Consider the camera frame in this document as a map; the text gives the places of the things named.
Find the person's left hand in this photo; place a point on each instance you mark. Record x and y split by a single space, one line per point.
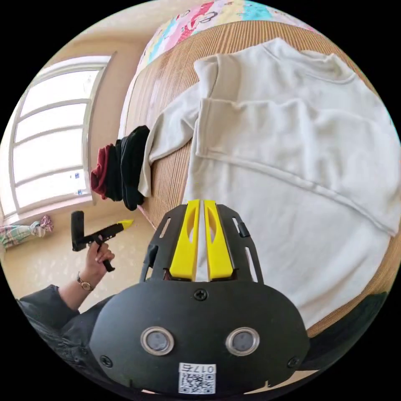
97 266

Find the plaid cloth bundle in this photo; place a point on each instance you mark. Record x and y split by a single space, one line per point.
22 233

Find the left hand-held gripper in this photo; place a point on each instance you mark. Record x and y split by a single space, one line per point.
100 233

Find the pile of clothes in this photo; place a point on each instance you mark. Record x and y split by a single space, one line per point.
122 169

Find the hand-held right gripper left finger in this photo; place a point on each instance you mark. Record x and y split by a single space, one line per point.
185 250

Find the white long sleeve shirt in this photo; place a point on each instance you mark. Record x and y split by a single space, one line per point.
282 163

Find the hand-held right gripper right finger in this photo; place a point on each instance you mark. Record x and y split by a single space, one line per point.
220 253

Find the person's left forearm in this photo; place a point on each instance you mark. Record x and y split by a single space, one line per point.
73 293

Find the window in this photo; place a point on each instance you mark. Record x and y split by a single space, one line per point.
50 141

